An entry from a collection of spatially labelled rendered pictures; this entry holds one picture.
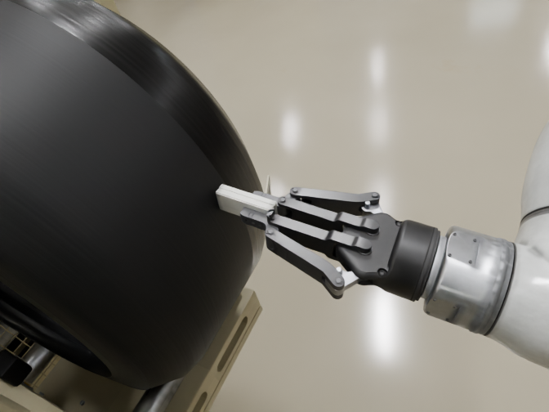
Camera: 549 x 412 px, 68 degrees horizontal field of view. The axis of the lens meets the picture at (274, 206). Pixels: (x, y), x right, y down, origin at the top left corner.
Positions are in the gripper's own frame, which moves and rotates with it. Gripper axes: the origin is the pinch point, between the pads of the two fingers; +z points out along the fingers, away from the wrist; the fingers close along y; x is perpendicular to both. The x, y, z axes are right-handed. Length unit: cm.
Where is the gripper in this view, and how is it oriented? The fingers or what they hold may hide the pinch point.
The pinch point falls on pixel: (247, 205)
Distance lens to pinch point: 46.3
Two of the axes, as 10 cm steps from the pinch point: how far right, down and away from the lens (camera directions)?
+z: -9.0, -2.9, 3.2
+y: -4.3, 7.0, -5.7
